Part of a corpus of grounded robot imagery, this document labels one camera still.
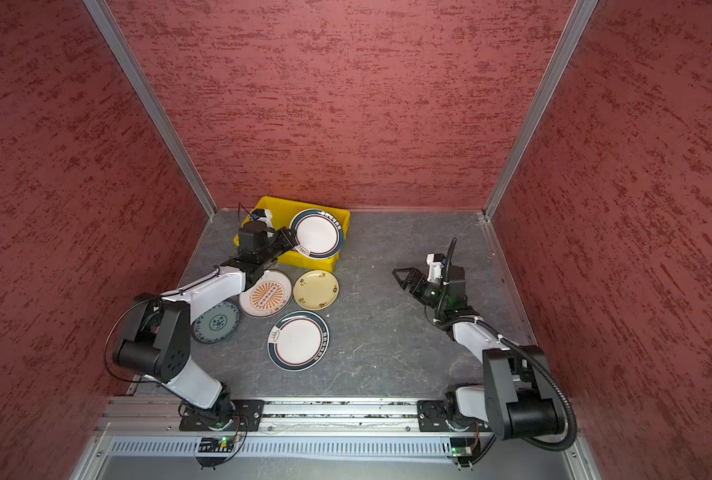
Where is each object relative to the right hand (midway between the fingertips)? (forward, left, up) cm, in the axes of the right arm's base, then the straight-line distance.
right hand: (396, 281), depth 87 cm
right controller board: (-40, -12, -11) cm, 43 cm away
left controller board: (-38, +48, -12) cm, 62 cm away
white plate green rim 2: (-13, +30, -10) cm, 34 cm away
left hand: (+15, +30, +6) cm, 34 cm away
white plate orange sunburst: (+2, +41, -10) cm, 43 cm away
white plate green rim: (+19, +24, +2) cm, 31 cm away
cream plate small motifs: (+7, +27, -15) cm, 31 cm away
